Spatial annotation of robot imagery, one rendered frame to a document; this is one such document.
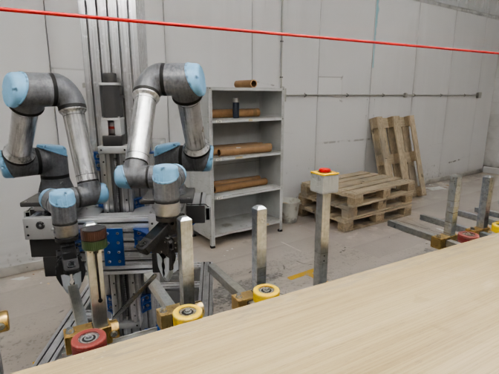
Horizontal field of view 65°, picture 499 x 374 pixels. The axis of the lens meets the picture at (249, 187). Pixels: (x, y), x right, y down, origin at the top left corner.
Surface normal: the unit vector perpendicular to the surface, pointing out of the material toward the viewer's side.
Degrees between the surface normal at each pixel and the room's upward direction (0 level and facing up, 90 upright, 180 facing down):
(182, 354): 0
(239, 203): 90
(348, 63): 90
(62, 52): 90
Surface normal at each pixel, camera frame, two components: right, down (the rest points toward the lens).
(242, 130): 0.57, 0.19
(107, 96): 0.08, 0.22
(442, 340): 0.00, -0.97
